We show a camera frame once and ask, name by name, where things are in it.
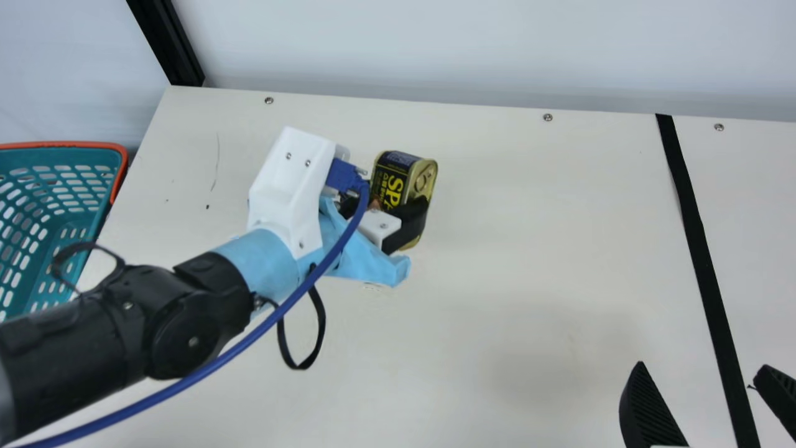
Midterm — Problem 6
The black strip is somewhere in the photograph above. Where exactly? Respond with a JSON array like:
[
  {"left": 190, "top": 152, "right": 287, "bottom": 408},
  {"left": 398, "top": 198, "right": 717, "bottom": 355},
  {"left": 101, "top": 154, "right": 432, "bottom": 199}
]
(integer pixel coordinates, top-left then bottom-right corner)
[{"left": 655, "top": 113, "right": 762, "bottom": 448}]

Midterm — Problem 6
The teal shopping basket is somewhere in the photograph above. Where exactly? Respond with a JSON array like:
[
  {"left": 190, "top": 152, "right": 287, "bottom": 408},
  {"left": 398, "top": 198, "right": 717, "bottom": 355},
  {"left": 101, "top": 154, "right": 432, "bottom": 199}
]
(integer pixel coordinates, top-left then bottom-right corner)
[{"left": 0, "top": 142, "right": 129, "bottom": 324}]

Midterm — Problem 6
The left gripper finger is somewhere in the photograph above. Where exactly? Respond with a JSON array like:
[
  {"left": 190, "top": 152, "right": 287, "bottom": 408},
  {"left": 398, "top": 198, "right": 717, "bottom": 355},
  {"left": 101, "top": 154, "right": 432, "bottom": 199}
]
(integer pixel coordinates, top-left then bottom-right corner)
[{"left": 358, "top": 196, "right": 430, "bottom": 256}]

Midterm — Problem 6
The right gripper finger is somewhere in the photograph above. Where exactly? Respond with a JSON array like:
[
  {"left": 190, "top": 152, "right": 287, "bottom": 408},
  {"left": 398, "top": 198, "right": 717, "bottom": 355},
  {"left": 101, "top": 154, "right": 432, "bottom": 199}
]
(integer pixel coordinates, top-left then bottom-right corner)
[
  {"left": 619, "top": 361, "right": 690, "bottom": 448},
  {"left": 752, "top": 364, "right": 796, "bottom": 444}
]

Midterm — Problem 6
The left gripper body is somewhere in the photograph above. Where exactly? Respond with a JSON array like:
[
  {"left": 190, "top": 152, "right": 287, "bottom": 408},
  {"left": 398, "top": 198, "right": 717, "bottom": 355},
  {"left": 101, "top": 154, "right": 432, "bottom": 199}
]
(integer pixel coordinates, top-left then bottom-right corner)
[{"left": 211, "top": 198, "right": 412, "bottom": 312}]

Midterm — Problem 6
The black post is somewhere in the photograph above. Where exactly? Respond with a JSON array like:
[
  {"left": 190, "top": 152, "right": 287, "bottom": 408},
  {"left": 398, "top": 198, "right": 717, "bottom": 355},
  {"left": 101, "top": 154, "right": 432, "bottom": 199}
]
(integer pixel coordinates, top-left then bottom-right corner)
[{"left": 126, "top": 0, "right": 206, "bottom": 86}]

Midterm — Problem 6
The blue cable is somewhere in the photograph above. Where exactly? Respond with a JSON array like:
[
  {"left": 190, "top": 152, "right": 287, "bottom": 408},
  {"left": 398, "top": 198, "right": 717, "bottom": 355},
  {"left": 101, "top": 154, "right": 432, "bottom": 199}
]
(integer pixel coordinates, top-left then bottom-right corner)
[{"left": 16, "top": 157, "right": 372, "bottom": 448}]

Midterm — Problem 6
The thin black cable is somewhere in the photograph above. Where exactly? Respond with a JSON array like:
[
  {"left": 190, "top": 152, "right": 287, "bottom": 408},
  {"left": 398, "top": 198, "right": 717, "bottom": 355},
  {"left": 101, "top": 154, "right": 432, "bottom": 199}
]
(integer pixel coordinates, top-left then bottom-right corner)
[
  {"left": 277, "top": 283, "right": 327, "bottom": 371},
  {"left": 49, "top": 241, "right": 126, "bottom": 294}
]

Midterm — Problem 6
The rectangular tin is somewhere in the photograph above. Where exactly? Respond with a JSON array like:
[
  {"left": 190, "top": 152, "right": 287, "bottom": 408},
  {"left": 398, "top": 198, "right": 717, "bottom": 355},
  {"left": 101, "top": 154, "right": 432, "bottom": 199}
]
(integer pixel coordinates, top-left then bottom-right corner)
[{"left": 371, "top": 150, "right": 438, "bottom": 251}]

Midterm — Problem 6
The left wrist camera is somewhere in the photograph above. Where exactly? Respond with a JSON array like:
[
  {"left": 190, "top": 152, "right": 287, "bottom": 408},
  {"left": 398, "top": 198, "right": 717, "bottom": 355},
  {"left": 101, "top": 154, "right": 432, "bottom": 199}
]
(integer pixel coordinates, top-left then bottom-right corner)
[{"left": 247, "top": 126, "right": 350, "bottom": 260}]

